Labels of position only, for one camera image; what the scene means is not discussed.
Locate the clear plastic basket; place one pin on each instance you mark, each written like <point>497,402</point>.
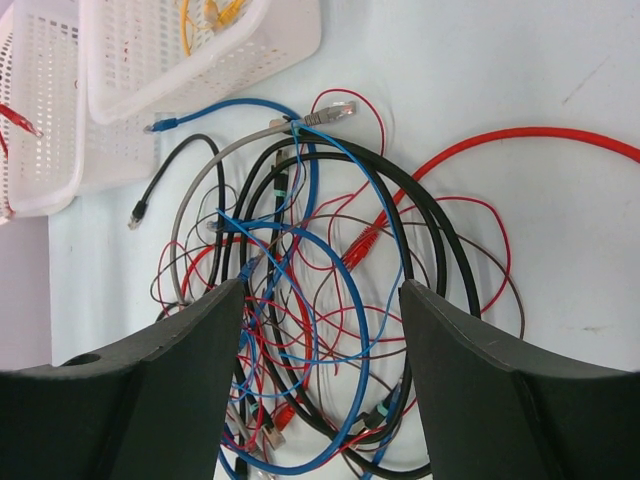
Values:
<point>43,79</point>
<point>164,56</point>

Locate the clear middle plastic basket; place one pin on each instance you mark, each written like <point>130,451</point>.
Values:
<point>43,79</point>

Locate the clear right plastic basket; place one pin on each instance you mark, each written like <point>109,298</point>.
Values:
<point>164,56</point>

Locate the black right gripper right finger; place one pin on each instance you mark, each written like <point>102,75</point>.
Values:
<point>493,406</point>

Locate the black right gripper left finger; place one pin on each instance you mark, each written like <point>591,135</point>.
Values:
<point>149,406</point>

